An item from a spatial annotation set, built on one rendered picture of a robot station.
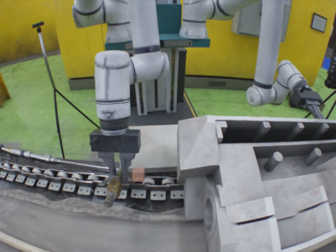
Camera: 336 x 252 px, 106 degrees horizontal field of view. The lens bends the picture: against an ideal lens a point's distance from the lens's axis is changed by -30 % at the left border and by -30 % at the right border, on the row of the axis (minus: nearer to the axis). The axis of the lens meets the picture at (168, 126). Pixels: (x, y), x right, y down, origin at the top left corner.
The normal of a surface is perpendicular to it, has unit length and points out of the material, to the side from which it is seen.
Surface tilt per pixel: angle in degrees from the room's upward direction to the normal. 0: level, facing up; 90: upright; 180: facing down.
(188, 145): 38
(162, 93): 90
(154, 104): 90
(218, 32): 90
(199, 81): 90
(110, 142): 65
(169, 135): 0
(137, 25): 80
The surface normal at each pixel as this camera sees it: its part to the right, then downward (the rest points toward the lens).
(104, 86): -0.19, 0.26
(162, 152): 0.01, -0.76
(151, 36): 0.52, 0.36
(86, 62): 0.00, 0.65
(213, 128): 0.01, -0.42
